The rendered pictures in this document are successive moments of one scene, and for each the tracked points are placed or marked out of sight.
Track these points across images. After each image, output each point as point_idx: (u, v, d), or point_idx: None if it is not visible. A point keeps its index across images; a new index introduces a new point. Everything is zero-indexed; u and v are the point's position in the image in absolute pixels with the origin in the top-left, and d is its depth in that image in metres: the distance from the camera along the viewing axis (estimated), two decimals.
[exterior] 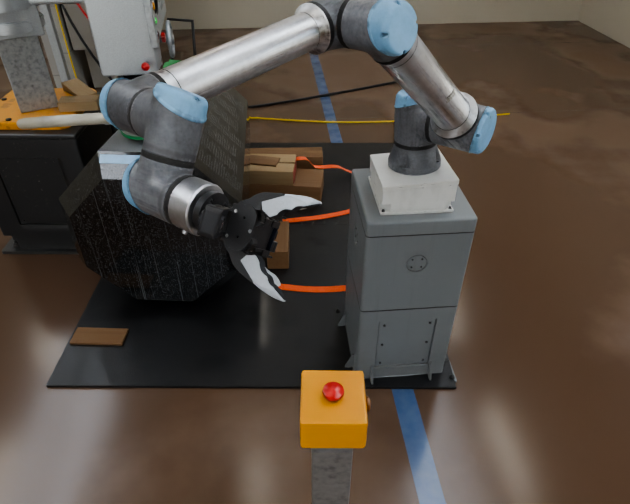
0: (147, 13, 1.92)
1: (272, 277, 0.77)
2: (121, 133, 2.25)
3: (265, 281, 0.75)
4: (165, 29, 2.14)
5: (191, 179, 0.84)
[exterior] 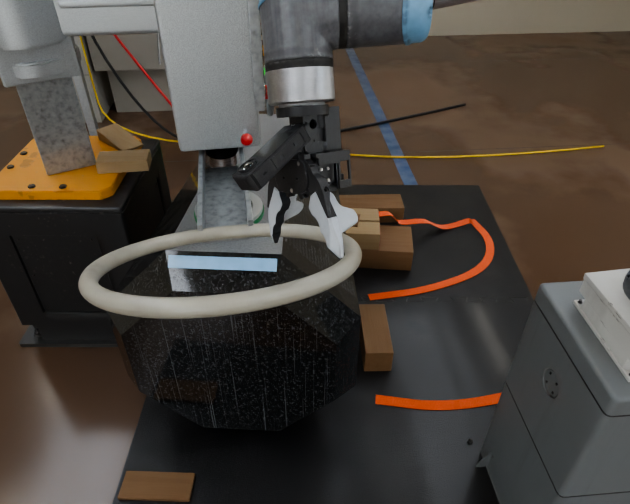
0: (256, 63, 1.27)
1: (283, 222, 0.77)
2: None
3: (272, 223, 0.77)
4: None
5: (305, 74, 0.64)
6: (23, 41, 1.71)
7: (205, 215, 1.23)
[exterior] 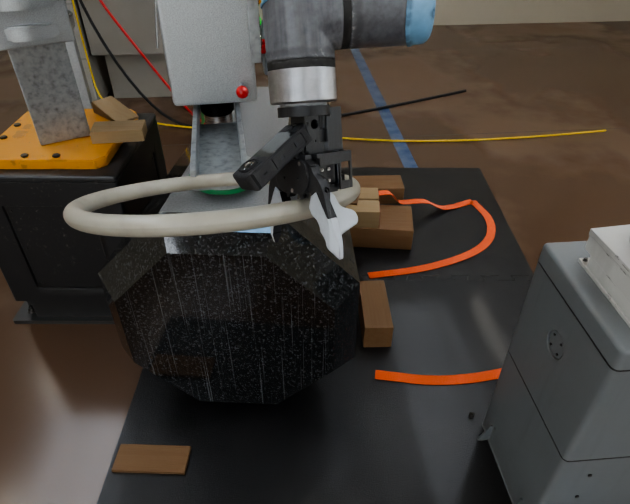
0: (251, 11, 1.23)
1: None
2: None
3: None
4: (262, 34, 1.45)
5: (306, 74, 0.64)
6: (14, 2, 1.67)
7: (199, 166, 1.19)
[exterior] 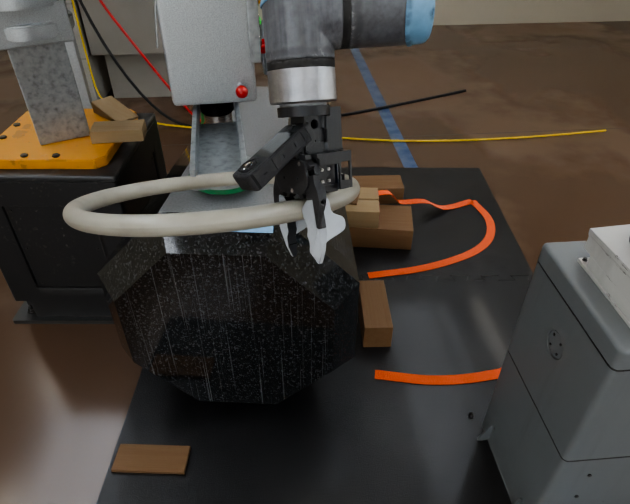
0: (251, 10, 1.23)
1: (296, 230, 0.75)
2: None
3: (285, 233, 0.75)
4: (262, 34, 1.45)
5: (306, 74, 0.64)
6: (14, 2, 1.67)
7: (199, 165, 1.19)
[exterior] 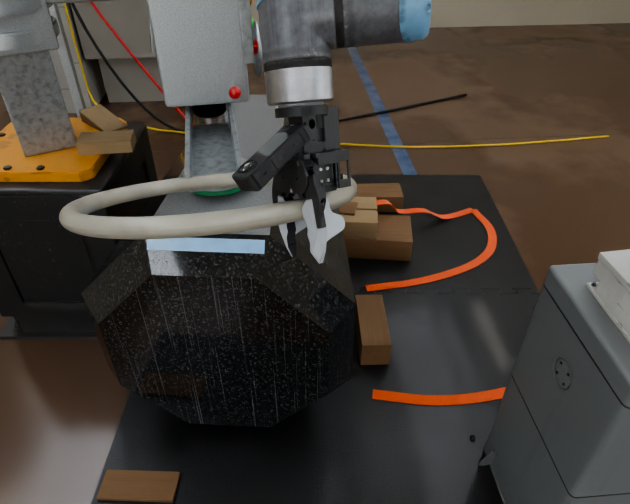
0: (243, 11, 1.23)
1: (295, 230, 0.75)
2: None
3: (285, 233, 0.75)
4: (253, 34, 1.45)
5: (304, 74, 0.64)
6: (2, 8, 1.60)
7: (193, 167, 1.19)
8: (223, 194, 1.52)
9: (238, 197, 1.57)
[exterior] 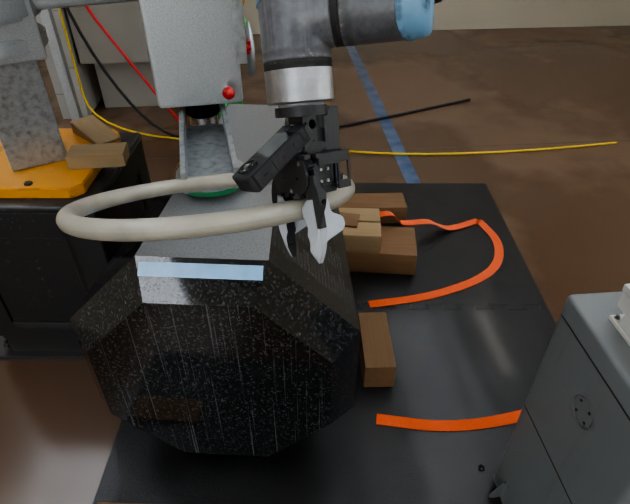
0: (236, 11, 1.23)
1: (295, 230, 0.75)
2: None
3: (285, 233, 0.75)
4: (246, 34, 1.44)
5: (304, 74, 0.64)
6: None
7: (188, 168, 1.18)
8: (198, 195, 1.51)
9: None
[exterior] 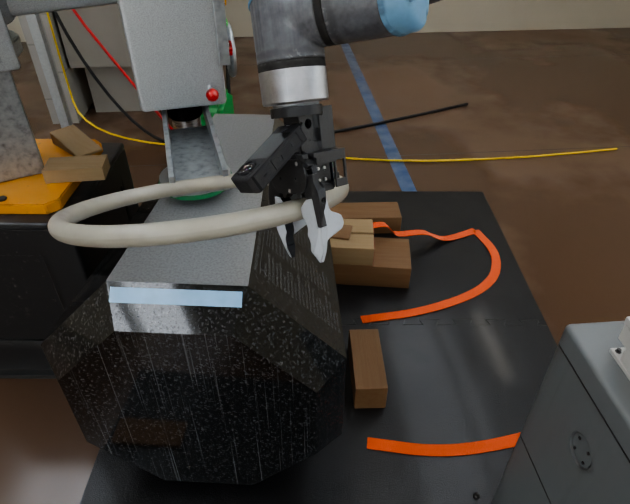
0: (218, 12, 1.22)
1: (294, 230, 0.75)
2: None
3: (283, 234, 0.75)
4: None
5: (300, 74, 0.64)
6: None
7: (175, 172, 1.17)
8: (183, 199, 1.50)
9: (215, 238, 1.40)
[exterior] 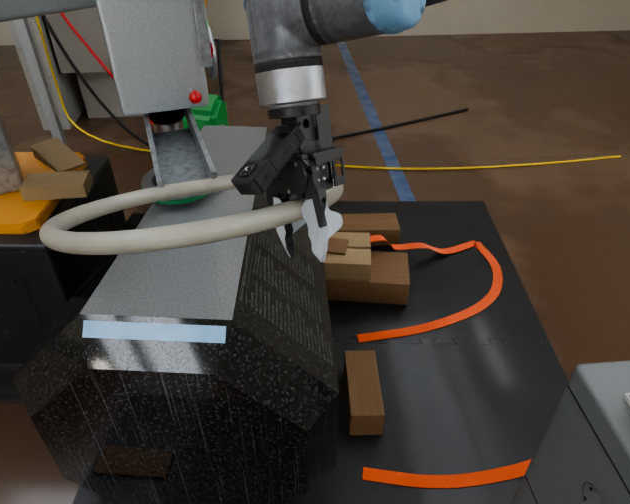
0: (199, 14, 1.21)
1: (292, 230, 0.75)
2: None
3: (282, 234, 0.74)
4: None
5: (299, 74, 0.64)
6: None
7: (162, 176, 1.15)
8: (167, 203, 1.48)
9: (199, 265, 1.31)
